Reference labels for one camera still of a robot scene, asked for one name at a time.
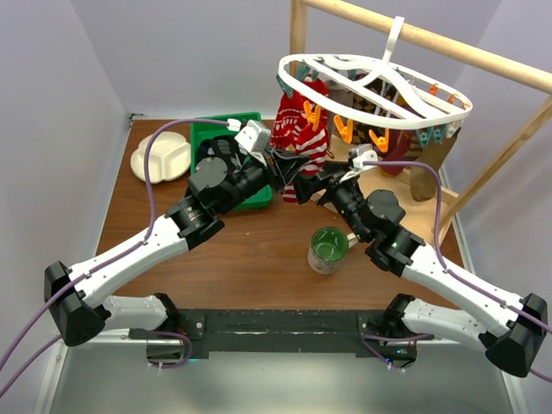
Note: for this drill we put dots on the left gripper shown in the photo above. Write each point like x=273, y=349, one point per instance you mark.
x=281, y=166

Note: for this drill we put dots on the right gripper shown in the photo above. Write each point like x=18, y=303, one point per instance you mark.
x=329, y=178

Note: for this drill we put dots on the red white striped sock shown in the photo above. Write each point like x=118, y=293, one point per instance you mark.
x=305, y=140

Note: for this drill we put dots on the red white patterned sock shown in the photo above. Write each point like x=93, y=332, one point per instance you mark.
x=290, y=114

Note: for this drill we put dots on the white round clip hanger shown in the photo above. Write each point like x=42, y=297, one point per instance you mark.
x=409, y=99

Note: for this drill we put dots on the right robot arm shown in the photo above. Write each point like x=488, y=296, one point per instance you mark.
x=508, y=328

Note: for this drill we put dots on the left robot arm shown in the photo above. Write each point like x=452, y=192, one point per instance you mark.
x=79, y=297

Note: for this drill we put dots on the green plastic bin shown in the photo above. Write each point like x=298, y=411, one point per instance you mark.
x=203, y=131

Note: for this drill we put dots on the orange clothes peg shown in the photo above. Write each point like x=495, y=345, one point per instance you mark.
x=344, y=128
x=380, y=141
x=312, y=114

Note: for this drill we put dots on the black sock in bin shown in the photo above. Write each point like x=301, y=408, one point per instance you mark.
x=223, y=147

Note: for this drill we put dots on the green enamel mug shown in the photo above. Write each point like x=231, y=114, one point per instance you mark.
x=328, y=248

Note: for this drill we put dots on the maroon sock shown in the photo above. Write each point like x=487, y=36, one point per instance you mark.
x=399, y=144

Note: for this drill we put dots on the wooden rack base tray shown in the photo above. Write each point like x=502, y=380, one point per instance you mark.
x=419, y=216

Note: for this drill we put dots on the white divided plate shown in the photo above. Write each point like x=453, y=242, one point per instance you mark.
x=169, y=158

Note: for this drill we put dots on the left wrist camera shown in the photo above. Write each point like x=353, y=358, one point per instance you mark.
x=253, y=137

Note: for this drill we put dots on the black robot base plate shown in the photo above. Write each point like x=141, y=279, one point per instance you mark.
x=285, y=331

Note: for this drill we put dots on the aluminium frame rail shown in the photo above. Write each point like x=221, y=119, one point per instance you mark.
x=116, y=372

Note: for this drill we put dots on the wooden rack frame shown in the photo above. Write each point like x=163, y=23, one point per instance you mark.
x=472, y=56

